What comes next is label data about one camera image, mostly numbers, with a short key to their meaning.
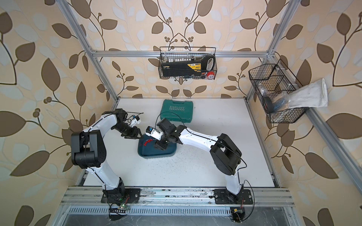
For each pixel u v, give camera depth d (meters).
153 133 0.74
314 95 0.57
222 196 0.72
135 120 0.87
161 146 0.74
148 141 0.94
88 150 0.49
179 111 1.06
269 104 0.64
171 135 0.64
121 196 0.68
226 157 0.48
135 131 0.81
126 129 0.79
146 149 0.92
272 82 0.86
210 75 0.87
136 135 0.83
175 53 0.91
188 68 0.84
